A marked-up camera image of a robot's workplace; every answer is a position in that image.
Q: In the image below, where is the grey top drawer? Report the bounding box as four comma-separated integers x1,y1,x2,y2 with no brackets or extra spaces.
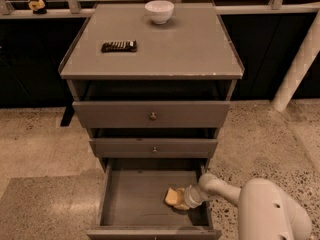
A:
73,101,230,128

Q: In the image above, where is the dark chocolate bar wrapper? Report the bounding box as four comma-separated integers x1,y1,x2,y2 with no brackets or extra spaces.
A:
101,40,137,53

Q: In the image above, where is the white ceramic bowl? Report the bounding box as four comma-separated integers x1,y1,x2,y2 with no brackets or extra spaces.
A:
145,0,174,25

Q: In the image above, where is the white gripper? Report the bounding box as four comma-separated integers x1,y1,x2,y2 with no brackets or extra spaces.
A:
173,184,209,211

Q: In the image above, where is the yellow sponge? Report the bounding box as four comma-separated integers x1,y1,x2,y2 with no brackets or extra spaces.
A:
165,188,182,206

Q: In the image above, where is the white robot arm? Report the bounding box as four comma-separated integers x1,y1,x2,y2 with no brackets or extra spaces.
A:
165,173,312,240

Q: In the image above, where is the small yellow black figurine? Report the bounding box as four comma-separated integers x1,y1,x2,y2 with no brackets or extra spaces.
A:
28,0,47,14

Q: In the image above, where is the grey open bottom drawer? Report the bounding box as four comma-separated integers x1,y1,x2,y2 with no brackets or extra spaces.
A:
88,158,221,240

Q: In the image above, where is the grey drawer cabinet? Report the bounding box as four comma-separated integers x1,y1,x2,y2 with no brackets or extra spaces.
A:
58,2,245,172

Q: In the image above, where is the grey middle drawer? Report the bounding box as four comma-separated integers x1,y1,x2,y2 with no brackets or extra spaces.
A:
89,138,218,158

